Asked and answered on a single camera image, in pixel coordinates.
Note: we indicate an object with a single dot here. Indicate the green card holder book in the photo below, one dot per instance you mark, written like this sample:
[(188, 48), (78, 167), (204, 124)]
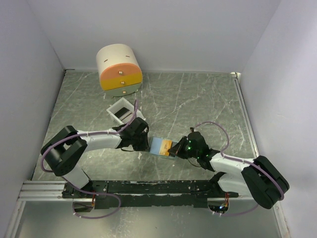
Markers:
[(154, 148)]

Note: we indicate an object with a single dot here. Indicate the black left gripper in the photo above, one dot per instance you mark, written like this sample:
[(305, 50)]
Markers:
[(145, 147)]

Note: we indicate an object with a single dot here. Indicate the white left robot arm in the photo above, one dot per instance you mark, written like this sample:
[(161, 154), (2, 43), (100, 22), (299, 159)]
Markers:
[(63, 151)]

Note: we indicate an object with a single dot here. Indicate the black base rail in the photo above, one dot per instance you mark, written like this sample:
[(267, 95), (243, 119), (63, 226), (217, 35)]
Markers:
[(195, 193)]

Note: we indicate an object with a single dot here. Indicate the orange credit card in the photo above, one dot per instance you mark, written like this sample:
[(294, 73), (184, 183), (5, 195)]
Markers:
[(164, 147)]

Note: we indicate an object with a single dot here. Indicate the white card tray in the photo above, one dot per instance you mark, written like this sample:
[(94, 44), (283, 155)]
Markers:
[(117, 106)]

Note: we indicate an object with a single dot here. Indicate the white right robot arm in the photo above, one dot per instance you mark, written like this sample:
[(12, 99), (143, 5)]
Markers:
[(257, 178)]

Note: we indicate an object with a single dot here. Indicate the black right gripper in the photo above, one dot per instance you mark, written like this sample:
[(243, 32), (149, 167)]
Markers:
[(177, 150)]

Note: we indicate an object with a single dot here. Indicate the black credit card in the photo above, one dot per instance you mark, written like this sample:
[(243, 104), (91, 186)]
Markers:
[(124, 114)]

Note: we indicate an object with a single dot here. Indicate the round mini drawer cabinet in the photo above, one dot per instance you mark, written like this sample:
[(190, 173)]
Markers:
[(118, 69)]

